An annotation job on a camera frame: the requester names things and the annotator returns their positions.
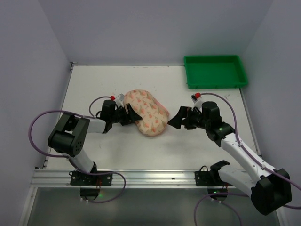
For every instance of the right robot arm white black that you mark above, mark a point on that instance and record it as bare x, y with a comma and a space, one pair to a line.
268, 188

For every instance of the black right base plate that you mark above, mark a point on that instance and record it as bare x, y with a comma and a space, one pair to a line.
204, 177

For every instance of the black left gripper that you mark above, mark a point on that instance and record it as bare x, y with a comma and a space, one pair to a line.
124, 115

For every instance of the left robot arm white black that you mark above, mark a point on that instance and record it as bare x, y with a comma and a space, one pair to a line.
70, 132

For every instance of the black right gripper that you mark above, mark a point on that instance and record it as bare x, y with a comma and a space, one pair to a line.
187, 118

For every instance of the floral mesh laundry bag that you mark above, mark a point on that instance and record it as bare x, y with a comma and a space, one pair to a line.
155, 116

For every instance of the green plastic tray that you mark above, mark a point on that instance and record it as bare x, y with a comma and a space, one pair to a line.
215, 72

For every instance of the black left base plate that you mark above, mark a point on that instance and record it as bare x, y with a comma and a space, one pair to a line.
81, 179

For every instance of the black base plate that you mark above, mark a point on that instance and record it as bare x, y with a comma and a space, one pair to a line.
204, 177
81, 179

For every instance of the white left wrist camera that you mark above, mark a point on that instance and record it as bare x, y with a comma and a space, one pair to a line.
119, 99

